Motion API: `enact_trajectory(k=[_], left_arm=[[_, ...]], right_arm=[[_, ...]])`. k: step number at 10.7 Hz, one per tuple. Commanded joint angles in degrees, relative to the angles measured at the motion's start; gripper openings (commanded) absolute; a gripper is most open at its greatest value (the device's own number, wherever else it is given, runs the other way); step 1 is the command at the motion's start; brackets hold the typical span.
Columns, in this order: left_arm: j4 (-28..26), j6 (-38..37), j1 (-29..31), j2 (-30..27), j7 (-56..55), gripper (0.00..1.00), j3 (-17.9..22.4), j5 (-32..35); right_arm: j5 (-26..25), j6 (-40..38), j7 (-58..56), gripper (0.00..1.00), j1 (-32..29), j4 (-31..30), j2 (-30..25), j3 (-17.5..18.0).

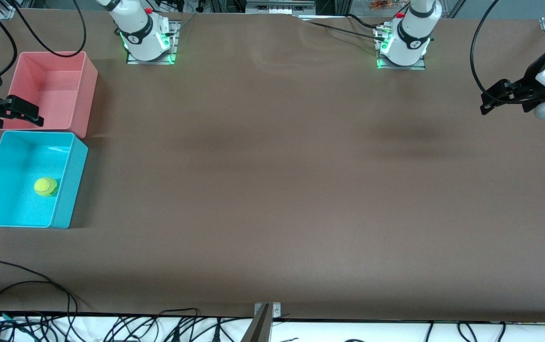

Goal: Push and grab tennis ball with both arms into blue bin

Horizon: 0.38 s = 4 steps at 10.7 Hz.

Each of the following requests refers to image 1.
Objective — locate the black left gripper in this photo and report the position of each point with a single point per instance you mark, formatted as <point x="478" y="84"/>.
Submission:
<point x="530" y="81"/>

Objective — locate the yellow tennis ball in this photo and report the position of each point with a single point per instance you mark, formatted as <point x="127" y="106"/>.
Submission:
<point x="46" y="187"/>

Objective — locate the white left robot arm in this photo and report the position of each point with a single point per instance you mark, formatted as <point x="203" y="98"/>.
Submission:
<point x="412" y="38"/>

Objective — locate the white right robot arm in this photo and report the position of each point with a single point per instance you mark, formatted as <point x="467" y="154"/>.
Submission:
<point x="139" y="33"/>

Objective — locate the blue plastic bin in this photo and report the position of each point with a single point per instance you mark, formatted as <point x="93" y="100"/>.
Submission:
<point x="16" y="161"/>

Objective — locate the pink plastic bin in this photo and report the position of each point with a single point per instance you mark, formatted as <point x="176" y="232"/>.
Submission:
<point x="59" y="95"/>

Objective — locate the orange background objects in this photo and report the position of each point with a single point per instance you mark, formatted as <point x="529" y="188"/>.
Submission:
<point x="381" y="4"/>

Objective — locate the table cover sheet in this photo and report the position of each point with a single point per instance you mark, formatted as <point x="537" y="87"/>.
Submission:
<point x="272" y="166"/>

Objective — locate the dark metal pole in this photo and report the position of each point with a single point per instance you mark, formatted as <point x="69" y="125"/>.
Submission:
<point x="259" y="330"/>

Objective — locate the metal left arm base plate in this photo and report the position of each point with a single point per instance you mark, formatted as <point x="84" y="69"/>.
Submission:
<point x="417" y="67"/>

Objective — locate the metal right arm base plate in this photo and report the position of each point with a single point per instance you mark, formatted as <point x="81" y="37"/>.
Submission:
<point x="174" y="45"/>

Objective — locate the aluminium frame rail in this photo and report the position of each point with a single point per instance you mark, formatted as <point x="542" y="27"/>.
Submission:
<point x="279" y="7"/>

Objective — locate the small metal edge bracket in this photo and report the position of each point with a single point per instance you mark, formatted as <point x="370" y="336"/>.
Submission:
<point x="276" y="309"/>

